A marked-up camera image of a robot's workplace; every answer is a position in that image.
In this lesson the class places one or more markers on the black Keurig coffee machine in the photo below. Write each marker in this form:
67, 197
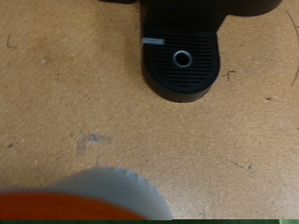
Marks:
183, 18

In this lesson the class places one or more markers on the white orange-rimmed coffee pod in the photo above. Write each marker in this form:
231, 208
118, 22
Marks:
118, 189

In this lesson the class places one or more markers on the grey tape strip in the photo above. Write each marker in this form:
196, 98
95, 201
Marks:
153, 41

